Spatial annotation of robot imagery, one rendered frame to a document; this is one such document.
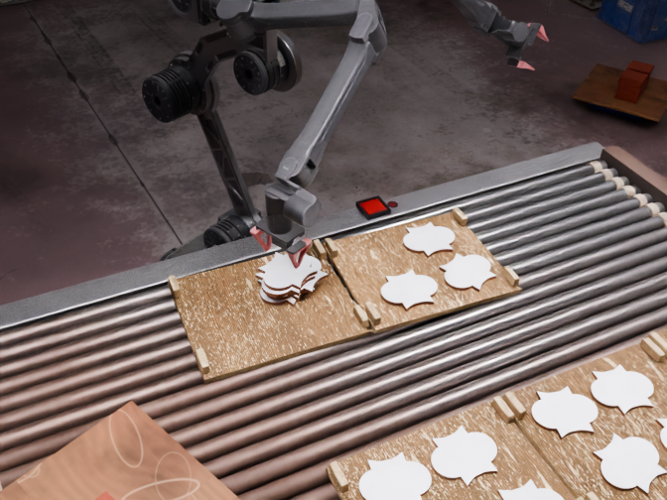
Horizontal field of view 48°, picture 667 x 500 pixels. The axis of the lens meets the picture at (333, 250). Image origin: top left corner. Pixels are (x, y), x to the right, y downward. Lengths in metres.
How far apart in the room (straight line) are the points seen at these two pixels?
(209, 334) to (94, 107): 3.07
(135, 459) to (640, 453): 1.00
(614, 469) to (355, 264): 0.80
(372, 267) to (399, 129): 2.48
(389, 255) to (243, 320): 0.44
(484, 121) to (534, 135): 0.30
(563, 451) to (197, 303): 0.91
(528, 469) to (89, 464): 0.85
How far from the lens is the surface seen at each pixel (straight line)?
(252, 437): 1.65
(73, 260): 3.59
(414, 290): 1.91
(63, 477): 1.50
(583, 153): 2.62
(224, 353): 1.77
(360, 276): 1.96
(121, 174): 4.10
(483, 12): 2.33
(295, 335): 1.80
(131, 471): 1.48
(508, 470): 1.62
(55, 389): 1.81
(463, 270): 1.99
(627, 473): 1.67
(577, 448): 1.69
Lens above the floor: 2.24
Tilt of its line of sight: 40 degrees down
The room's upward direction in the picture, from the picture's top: 2 degrees clockwise
